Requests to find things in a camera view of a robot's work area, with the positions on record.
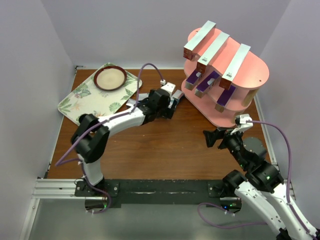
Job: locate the red 3D toothpaste box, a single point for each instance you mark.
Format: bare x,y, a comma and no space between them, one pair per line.
193,46

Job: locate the plain silver toothpaste box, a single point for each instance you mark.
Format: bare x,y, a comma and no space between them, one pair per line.
212,52

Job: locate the dark red toothpaste box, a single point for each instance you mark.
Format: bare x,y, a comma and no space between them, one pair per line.
234,66

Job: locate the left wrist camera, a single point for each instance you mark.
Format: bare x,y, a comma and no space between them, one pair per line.
167,86

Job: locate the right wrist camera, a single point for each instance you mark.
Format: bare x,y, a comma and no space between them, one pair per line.
243,123

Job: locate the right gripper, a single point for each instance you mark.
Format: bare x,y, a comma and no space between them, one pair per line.
211,136

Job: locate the silver R&O box diagonal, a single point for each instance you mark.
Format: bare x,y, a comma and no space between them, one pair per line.
177,96

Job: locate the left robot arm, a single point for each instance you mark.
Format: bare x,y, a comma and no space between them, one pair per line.
91,137

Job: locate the floral leaf pattern tray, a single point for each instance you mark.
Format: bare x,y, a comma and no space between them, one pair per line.
87,98

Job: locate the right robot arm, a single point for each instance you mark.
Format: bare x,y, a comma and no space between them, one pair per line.
262,186

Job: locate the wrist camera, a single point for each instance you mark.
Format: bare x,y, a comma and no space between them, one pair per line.
167,86
243,123

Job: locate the silver R&O box front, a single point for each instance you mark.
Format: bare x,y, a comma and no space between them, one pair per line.
193,80

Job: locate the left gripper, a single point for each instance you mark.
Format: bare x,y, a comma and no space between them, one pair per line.
167,112

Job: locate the red rimmed beige plate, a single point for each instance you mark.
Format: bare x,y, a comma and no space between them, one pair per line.
110,78

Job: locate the pink three-tier shelf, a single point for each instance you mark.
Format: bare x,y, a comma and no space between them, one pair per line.
252,75

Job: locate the silver r&o box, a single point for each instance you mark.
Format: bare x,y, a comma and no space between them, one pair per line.
131,103
224,98
142,96
193,80

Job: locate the purple toothpaste box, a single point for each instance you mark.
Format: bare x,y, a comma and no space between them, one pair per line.
206,84

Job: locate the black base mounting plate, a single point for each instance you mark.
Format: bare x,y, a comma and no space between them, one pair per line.
170,192

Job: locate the silver R&O box top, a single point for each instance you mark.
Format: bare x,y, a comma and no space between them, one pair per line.
142,96

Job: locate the aluminium frame rail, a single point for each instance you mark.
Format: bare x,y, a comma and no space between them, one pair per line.
95,202

